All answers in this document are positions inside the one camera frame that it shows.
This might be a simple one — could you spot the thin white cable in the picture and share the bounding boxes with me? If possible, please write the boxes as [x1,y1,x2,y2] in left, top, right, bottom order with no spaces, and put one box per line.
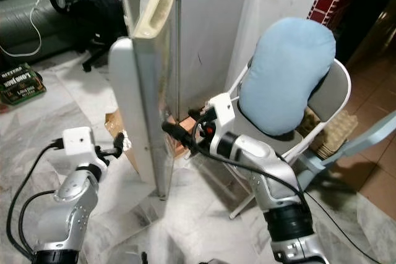
[0,0,45,57]

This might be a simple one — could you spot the brown egg carton tray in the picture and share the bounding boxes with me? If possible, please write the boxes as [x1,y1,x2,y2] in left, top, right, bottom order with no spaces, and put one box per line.
[312,113,358,156]

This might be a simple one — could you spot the black office chair with clothes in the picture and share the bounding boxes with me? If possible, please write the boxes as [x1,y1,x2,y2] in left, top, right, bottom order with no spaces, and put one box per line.
[37,0,131,72]

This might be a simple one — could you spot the green printed box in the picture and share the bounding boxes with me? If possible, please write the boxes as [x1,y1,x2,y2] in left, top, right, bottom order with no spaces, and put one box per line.
[0,62,47,105]

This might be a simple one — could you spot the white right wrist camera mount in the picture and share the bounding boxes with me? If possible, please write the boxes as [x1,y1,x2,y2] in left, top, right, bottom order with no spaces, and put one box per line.
[207,93,237,138]

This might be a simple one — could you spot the brown cardboard sheet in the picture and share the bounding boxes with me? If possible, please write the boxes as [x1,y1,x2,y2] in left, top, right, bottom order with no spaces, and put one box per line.
[104,111,143,153]

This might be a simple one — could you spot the orange brick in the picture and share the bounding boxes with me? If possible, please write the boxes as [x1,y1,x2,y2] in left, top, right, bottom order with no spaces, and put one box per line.
[166,131,191,157]

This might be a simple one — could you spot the light blue cushion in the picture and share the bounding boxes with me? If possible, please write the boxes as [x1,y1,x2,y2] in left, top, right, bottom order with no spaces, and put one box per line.
[238,18,337,136]

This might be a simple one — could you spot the grey folding chair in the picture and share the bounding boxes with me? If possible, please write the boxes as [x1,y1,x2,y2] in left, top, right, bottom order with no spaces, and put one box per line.
[186,60,352,218]

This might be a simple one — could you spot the dark green sofa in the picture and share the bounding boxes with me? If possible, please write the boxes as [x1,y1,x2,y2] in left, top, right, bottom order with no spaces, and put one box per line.
[0,0,75,54]

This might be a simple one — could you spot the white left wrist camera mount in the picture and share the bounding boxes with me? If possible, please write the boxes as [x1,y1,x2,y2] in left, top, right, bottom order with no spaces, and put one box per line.
[63,127,98,163]

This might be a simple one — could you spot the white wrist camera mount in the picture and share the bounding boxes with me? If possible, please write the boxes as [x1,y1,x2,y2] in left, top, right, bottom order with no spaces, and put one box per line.
[207,93,237,138]
[63,127,98,163]

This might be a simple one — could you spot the white fridge door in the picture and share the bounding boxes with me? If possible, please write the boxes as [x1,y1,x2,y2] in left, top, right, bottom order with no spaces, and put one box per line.
[108,0,180,200]

